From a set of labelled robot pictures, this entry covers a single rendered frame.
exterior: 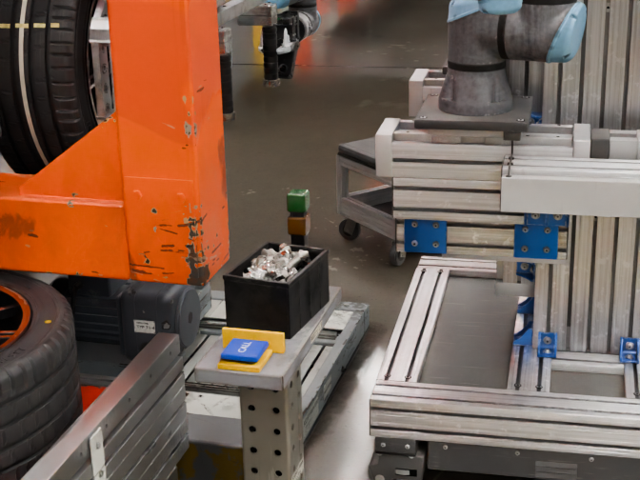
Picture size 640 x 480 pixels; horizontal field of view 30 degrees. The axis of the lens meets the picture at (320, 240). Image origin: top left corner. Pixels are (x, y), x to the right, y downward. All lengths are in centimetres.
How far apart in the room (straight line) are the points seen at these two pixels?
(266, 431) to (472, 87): 79
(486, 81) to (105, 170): 77
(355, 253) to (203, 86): 176
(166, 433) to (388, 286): 139
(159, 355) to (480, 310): 95
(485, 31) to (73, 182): 86
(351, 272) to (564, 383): 129
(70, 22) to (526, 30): 97
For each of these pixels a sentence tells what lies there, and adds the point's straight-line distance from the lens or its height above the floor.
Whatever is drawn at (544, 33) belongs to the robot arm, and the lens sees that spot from 233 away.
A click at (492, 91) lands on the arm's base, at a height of 86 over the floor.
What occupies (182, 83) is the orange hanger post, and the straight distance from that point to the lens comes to 224.
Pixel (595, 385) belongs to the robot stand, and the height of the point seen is 21.
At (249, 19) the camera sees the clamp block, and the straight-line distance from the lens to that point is 296.
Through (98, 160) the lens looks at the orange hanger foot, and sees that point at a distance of 238.
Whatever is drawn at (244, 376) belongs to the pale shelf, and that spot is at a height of 44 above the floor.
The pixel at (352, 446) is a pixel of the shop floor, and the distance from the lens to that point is 282.
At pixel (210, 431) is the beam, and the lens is 264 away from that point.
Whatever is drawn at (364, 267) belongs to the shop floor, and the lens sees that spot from 384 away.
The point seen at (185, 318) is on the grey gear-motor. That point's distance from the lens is 270.
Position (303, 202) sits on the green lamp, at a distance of 243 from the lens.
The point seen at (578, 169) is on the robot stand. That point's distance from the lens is 234.
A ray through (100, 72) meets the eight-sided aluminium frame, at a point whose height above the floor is 87.
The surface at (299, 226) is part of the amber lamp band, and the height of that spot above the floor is 59.
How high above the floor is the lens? 141
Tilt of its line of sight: 20 degrees down
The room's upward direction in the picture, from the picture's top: 1 degrees counter-clockwise
